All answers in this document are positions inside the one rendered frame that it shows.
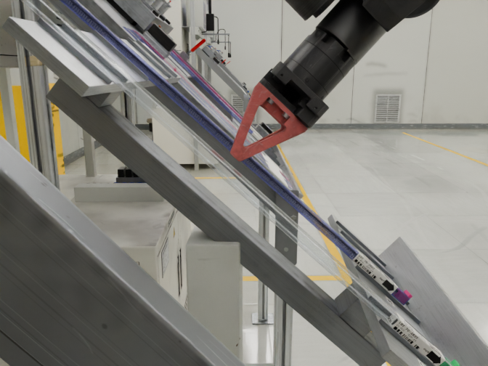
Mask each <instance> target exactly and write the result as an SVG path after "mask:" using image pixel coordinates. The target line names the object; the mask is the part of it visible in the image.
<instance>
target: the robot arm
mask: <svg viewBox="0 0 488 366"><path fill-rule="evenodd" d="M285 1H286V2H287V3H288V4H289V5H290V6H291V7H292V8H293V9H294V10H295V11H296V12H297V13H298V14H299V15H300V16H301V17H302V18H303V19H304V21H306V20H308V19H309V18H310V17H311V16H312V15H313V16H314V17H315V18H317V17H319V16H320V15H321V14H322V13H323V12H324V11H325V10H326V9H327V8H328V7H329V6H330V5H331V4H332V3H333V2H334V1H335V0H285ZM439 1H440V0H340V1H339V2H338V3H337V4H336V5H335V6H334V7H333V8H332V9H331V10H330V11H329V12H328V14H327V15H326V16H325V17H324V18H323V19H322V21H321V22H320V23H319V24H318V25H317V26H316V29H315V30H314V32H313V33H312V34H311V35H308V36H307V37H306V38H305V39H304V40H303V41H302V42H301V44H300V45H299V46H298V47H297V48H296V49H295V51H294V52H293V53H292V54H291V55H290V56H289V57H288V59H287V60H286V61H284V63H282V62H280V61H279V62H278V63H277V64H276V65H275V67H274V68H273V69H272V68H271V69H270V70H269V72H268V73H267V74H266V75H265V76H264V77H263V78H262V79H261V80H260V81H259V82H258V83H257V84H256V86H255V87H254V89H253V92H252V95H251V98H250V100H249V102H248V106H247V108H246V110H245V113H244V116H243V119H242V121H241V124H240V127H239V129H238V131H237V134H236V137H235V141H234V143H233V146H232V149H231V151H230V154H231V155H232V156H233V157H234V158H235V159H237V160H238V161H243V160H245V159H247V158H249V157H251V156H254V155H256V154H258V153H260V152H262V151H264V150H267V149H269V148H271V147H274V146H275V145H278V144H280V143H282V142H284V141H286V140H289V139H291V138H293V137H296V136H298V135H299V134H303V133H304V132H305V131H306V130H307V129H308V128H311V127H313V125H314V124H315V123H316V122H317V121H318V120H319V119H320V118H321V117H322V116H323V114H324V113H325V112H326V111H327V110H328V109H329V107H328V106H327V105H326V104H325V103H324V102H323V100H324V98H326V96H328V95H329V93H331V92H332V90H333V89H334V88H335V87H336V86H337V85H338V84H339V83H340V82H341V80H342V79H343V78H344V77H345V76H346V75H347V74H348V73H349V71H350V70H351V69H352V68H353V67H354V66H355V65H356V64H357V63H358V62H359V61H360V60H361V59H362V58H363V57H364V56H365V55H366V54H367V53H368V51H369V50H370V49H371V48H372V47H373V46H374V45H375V44H376V43H377V42H378V40H379V39H380V38H381V37H382V36H383V35H384V34H385V33H386V32H389V31H390V30H391V29H392V28H393V27H395V26H396V25H397V24H398V23H400V22H401V21H402V20H403V19H405V18H414V17H419V16H421V15H424V14H425V13H427V12H429V11H430V10H431V9H433V8H434V7H435V6H436V5H437V4H438V2H439ZM259 105H260V106H261V107H262V108H264V109H265V110H266V111H267V112H268V113H269V114H270V115H271V116H272V117H273V118H274V119H275V120H276V121H277V122H278V123H280V124H281V128H280V129H278V130H276V131H275V132H273V133H271V134H269V135H267V136H265V137H264V138H262V139H260V140H258V141H256V142H254V143H252V144H250V145H248V146H246V147H245V146H243V144H244V142H245V139H246V137H247V135H248V131H249V129H250V127H251V124H252V122H253V119H254V117H255V114H256V111H257V110H258V107H259Z"/></svg>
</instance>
